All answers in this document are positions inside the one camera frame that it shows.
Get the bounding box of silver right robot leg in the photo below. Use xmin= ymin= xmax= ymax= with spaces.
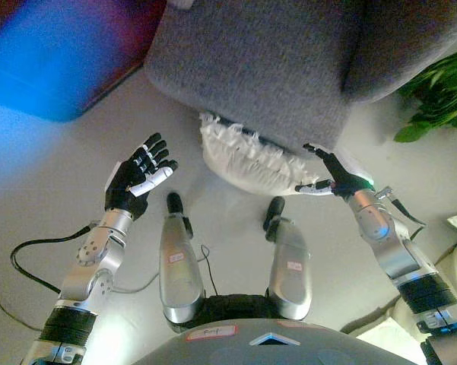
xmin=262 ymin=196 xmax=313 ymax=321

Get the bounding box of silver robot leg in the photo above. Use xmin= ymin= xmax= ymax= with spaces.
xmin=157 ymin=192 xmax=205 ymax=325
xmin=262 ymin=196 xmax=313 ymax=321

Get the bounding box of green leafy potted plant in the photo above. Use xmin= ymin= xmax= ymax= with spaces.
xmin=393 ymin=49 xmax=457 ymax=144

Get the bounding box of silver left robot leg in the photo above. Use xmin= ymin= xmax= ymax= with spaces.
xmin=157 ymin=192 xmax=205 ymax=325

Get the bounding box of white fringed pillow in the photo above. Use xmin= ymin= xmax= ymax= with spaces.
xmin=198 ymin=110 xmax=322 ymax=197

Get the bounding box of thin grey floor cable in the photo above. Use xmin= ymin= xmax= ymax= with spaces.
xmin=0 ymin=258 xmax=211 ymax=332

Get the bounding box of grey robot torso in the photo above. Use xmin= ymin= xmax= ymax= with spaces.
xmin=131 ymin=292 xmax=427 ymax=365

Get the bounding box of wooden cabinet with grey edge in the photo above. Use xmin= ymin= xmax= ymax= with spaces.
xmin=0 ymin=0 xmax=169 ymax=123

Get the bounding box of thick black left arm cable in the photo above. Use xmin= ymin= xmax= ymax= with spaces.
xmin=9 ymin=224 xmax=100 ymax=296

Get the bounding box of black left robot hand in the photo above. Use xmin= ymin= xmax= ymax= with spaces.
xmin=104 ymin=132 xmax=179 ymax=222

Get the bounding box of grey fabric armchair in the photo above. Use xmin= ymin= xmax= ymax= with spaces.
xmin=143 ymin=0 xmax=457 ymax=154

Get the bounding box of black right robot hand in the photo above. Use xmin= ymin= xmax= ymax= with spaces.
xmin=294 ymin=143 xmax=374 ymax=201

